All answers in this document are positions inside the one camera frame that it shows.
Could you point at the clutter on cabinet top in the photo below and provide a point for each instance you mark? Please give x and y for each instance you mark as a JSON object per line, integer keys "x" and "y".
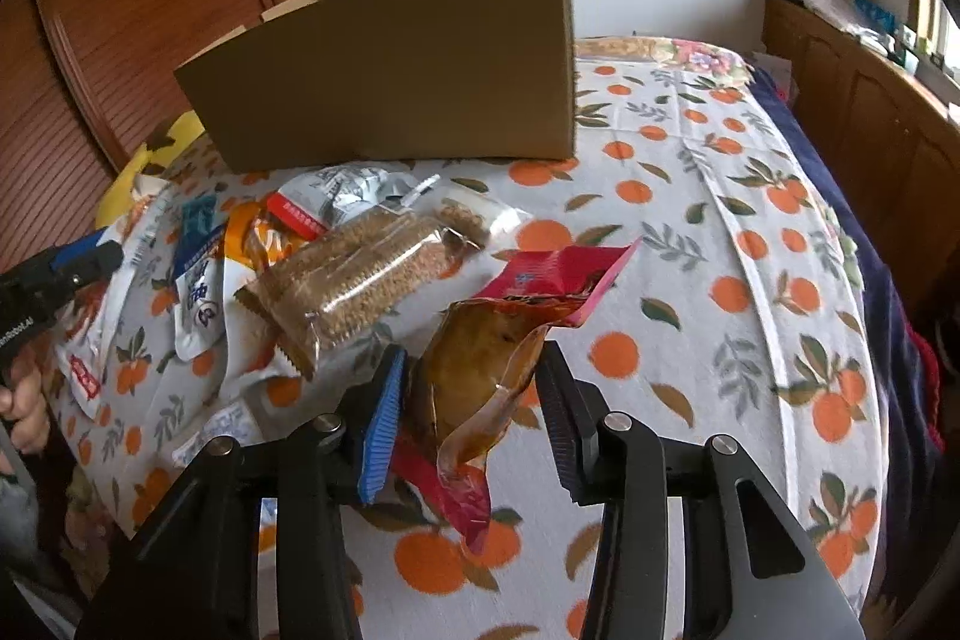
{"x": 925, "y": 46}

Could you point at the small white snack packet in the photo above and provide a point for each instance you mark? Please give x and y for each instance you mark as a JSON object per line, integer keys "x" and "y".
{"x": 482, "y": 220}

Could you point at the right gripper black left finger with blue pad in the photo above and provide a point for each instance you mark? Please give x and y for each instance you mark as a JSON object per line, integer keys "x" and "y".
{"x": 191, "y": 571}

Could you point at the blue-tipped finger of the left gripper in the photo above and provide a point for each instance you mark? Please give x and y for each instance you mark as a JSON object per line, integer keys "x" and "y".
{"x": 40, "y": 286}

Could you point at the clear sesame bar pack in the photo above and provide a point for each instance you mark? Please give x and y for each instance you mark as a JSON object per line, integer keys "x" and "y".
{"x": 334, "y": 288}

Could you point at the blue white snack packet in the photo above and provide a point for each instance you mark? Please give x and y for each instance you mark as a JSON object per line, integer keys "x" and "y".
{"x": 198, "y": 274}

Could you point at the dark blue blanket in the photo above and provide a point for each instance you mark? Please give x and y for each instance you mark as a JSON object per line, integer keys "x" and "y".
{"x": 898, "y": 368}

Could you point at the wooden sliding wardrobe door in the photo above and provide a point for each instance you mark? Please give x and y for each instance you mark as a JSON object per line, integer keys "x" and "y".
{"x": 85, "y": 83}

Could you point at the yellow pillow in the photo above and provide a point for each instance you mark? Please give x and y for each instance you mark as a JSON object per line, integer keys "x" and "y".
{"x": 151, "y": 158}

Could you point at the person's hand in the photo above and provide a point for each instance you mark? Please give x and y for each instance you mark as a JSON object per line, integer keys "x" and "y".
{"x": 24, "y": 405}

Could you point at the brown cardboard box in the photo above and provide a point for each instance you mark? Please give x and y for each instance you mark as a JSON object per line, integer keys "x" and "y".
{"x": 335, "y": 81}

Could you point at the red brown snack pouch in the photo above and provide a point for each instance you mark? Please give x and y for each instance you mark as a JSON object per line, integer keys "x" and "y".
{"x": 477, "y": 367}

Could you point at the white red snack bag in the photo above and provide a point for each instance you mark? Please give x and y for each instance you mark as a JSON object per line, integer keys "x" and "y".
{"x": 320, "y": 200}

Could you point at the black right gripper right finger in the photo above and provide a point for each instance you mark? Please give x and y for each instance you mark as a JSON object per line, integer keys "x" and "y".
{"x": 750, "y": 569}

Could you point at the orange white snack bag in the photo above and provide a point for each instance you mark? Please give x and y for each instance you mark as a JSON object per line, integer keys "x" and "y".
{"x": 255, "y": 240}

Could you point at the wooden side cabinet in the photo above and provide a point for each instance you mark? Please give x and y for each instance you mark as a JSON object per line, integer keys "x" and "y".
{"x": 889, "y": 144}

